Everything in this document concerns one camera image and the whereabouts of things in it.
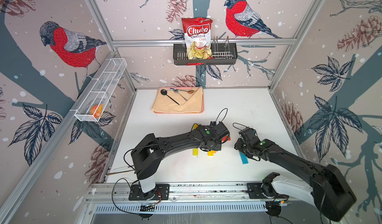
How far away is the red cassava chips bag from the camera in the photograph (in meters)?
0.83

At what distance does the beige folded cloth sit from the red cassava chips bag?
36cm

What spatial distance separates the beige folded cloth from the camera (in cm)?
109
